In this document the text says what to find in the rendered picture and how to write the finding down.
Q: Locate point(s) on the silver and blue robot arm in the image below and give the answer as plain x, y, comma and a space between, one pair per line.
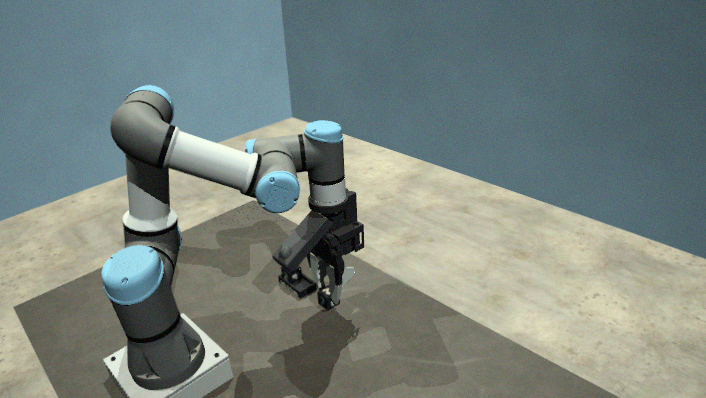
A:
163, 350

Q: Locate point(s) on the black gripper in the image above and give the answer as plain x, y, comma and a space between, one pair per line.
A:
345, 226

